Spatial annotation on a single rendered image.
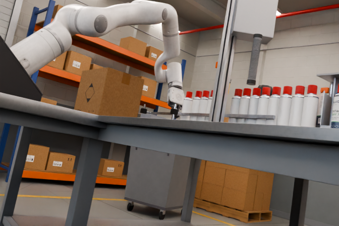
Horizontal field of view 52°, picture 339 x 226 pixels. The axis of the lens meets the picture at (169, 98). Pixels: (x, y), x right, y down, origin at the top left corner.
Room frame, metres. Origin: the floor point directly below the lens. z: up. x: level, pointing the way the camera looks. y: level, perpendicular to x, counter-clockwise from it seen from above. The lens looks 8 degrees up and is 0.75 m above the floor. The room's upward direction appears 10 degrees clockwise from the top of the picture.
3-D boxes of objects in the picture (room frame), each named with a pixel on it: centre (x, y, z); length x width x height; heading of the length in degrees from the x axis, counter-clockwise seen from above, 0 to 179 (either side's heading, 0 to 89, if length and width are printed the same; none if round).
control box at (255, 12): (1.42, -0.29, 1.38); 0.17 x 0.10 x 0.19; 90
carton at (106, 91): (1.93, 0.34, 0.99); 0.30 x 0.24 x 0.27; 39
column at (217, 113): (1.43, -0.21, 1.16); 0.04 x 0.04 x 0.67; 35
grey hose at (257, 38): (1.36, -0.31, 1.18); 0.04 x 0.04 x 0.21
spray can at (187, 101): (1.84, -0.10, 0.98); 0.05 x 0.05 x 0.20
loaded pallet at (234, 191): (5.43, -1.11, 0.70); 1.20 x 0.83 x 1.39; 48
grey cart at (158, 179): (4.25, -0.09, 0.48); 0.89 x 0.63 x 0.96; 152
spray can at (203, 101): (1.73, -0.18, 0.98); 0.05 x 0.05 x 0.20
